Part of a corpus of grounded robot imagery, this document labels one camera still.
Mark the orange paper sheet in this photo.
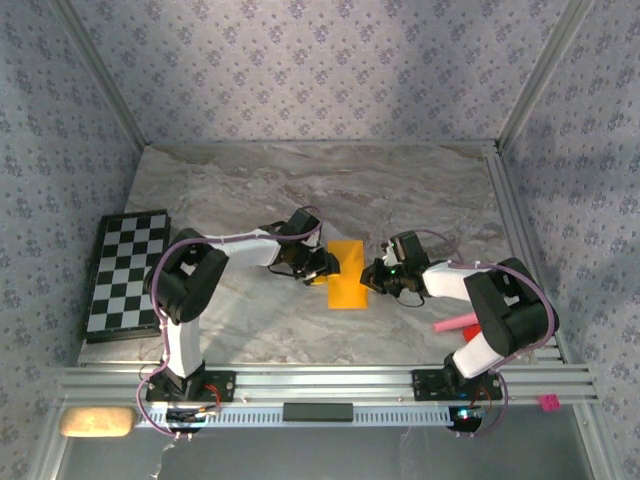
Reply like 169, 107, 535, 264
325, 239, 370, 311

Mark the pink foam stick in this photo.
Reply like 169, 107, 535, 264
433, 312, 476, 334

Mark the black rectangular bar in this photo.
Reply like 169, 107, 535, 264
282, 402, 355, 423

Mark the black round controller board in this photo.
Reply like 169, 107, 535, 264
446, 404, 485, 435
164, 407, 207, 435

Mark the black and white chessboard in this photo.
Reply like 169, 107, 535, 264
83, 208, 174, 345

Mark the tan sponge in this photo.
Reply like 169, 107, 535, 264
58, 406, 137, 439

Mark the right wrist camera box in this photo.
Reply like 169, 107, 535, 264
380, 230, 431, 267

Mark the purple cable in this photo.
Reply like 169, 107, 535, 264
135, 204, 325, 442
414, 228, 561, 440

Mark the long aluminium rail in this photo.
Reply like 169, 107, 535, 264
53, 363, 600, 407

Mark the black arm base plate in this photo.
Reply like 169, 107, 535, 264
144, 369, 237, 403
410, 368, 504, 403

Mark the white slotted cable duct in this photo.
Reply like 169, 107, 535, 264
133, 404, 455, 430

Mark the aluminium frame post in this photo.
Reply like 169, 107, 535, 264
496, 0, 601, 151
49, 0, 150, 149

